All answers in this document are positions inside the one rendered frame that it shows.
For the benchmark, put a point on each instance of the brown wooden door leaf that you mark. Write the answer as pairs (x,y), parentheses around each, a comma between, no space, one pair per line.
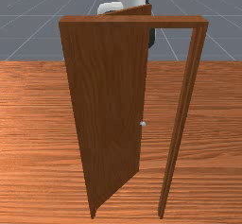
(110,108)

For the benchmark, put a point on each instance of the brown wooden door frame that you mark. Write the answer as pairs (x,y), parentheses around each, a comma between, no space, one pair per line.
(176,22)

